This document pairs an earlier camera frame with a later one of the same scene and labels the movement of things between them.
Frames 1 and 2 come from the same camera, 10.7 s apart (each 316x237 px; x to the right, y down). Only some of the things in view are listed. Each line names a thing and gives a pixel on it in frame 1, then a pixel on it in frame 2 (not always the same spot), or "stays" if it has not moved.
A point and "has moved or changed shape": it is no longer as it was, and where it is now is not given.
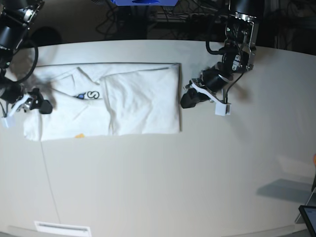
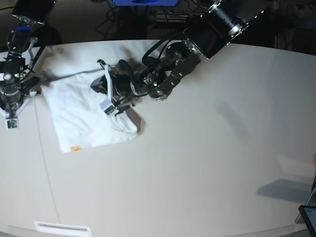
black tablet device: (308, 214) stays
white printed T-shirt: (103, 99) has moved or changed shape
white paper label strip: (62, 229) stays
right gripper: (216, 78) → (121, 84)
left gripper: (35, 100) → (11, 97)
